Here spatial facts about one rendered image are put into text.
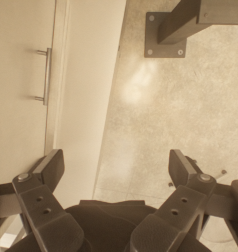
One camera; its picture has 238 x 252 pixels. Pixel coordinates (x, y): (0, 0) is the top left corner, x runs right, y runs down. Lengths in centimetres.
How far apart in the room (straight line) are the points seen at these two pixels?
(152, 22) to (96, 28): 86
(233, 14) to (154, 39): 91
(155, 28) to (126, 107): 60
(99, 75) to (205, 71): 107
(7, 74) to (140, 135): 123
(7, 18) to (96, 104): 34
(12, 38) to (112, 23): 31
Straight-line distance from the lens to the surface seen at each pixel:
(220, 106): 163
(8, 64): 42
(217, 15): 55
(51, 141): 67
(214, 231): 157
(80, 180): 75
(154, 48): 142
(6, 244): 116
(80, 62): 62
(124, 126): 147
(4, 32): 41
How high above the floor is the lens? 140
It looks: 73 degrees down
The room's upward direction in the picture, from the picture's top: 177 degrees counter-clockwise
